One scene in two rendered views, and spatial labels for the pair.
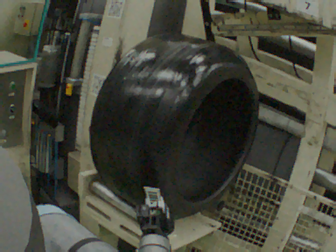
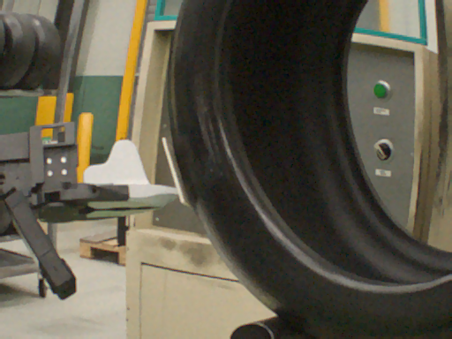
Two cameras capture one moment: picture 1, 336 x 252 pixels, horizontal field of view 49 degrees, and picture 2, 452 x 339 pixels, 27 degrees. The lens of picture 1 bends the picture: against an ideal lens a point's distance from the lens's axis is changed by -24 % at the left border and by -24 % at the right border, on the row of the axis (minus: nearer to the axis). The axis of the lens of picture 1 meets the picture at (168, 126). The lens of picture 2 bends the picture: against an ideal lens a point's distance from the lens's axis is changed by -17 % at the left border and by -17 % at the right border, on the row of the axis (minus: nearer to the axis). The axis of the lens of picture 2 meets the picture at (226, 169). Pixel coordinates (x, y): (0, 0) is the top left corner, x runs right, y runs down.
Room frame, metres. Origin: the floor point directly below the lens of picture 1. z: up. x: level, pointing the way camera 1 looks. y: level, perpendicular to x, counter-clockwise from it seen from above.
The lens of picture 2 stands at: (0.97, -1.01, 1.11)
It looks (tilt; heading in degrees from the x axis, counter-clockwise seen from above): 3 degrees down; 82
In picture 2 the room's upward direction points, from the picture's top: 5 degrees clockwise
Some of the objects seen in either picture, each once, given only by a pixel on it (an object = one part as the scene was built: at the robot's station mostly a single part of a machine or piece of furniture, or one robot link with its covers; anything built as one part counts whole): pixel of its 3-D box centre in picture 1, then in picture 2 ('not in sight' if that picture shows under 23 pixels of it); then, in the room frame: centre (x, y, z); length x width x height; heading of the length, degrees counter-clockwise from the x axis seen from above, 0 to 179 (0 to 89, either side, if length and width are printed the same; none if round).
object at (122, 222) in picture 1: (126, 221); not in sight; (1.25, 0.08, 0.84); 0.36 x 0.09 x 0.06; 52
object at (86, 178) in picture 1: (119, 177); not in sight; (1.47, 0.14, 0.90); 0.40 x 0.03 x 0.10; 142
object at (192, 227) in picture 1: (152, 220); not in sight; (1.36, -0.01, 0.80); 0.37 x 0.36 x 0.02; 142
